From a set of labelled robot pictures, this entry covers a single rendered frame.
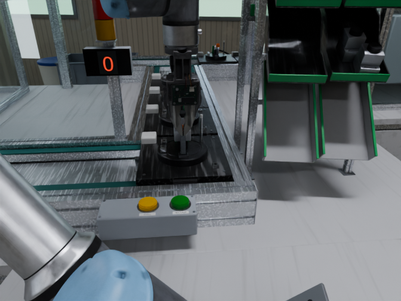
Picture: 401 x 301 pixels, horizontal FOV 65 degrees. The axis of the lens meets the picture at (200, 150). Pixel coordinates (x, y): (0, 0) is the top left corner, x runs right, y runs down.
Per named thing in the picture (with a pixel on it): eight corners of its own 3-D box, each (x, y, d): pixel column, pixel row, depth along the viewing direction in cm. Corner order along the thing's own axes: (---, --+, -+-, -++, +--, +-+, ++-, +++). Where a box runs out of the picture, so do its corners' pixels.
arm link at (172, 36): (162, 22, 68) (200, 22, 68) (163, 45, 70) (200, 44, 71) (162, 26, 61) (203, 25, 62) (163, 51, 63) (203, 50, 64)
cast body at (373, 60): (375, 80, 74) (388, 55, 69) (355, 78, 75) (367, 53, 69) (369, 58, 79) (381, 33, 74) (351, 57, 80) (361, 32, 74)
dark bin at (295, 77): (324, 84, 73) (335, 57, 67) (267, 82, 74) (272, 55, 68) (308, 19, 90) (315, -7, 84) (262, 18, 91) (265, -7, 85)
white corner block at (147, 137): (156, 149, 95) (156, 137, 93) (141, 150, 94) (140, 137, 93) (157, 143, 99) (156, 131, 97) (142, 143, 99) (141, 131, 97)
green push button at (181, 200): (190, 212, 68) (190, 205, 67) (171, 213, 68) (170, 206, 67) (188, 201, 72) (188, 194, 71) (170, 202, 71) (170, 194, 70)
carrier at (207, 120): (218, 138, 102) (219, 101, 96) (142, 141, 100) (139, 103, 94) (209, 112, 123) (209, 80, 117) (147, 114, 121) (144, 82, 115)
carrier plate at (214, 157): (232, 181, 79) (233, 174, 78) (135, 186, 77) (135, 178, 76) (218, 140, 100) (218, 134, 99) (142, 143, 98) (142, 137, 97)
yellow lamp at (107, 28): (114, 40, 81) (112, 20, 79) (95, 40, 81) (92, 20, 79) (117, 37, 86) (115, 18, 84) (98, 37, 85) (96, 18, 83)
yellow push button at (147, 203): (157, 214, 67) (156, 206, 66) (138, 215, 67) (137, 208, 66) (157, 203, 71) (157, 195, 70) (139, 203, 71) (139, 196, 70)
